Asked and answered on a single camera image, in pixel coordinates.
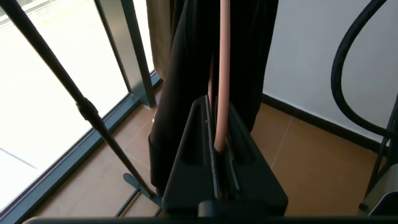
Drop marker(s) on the black clothes rack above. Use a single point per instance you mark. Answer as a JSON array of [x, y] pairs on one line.
[[87, 109]]

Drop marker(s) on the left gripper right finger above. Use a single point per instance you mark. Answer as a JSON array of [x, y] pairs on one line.
[[258, 183]]

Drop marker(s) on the pink clothes hanger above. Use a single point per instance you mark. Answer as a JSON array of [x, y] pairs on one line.
[[223, 77]]

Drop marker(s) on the black garment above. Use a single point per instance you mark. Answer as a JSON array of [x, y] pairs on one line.
[[186, 77]]

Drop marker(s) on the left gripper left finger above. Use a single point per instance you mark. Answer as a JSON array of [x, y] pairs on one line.
[[186, 183]]

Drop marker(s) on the window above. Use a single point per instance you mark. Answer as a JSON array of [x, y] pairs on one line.
[[136, 62]]

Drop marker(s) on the brown curtain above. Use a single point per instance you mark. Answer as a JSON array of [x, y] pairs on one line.
[[160, 31]]

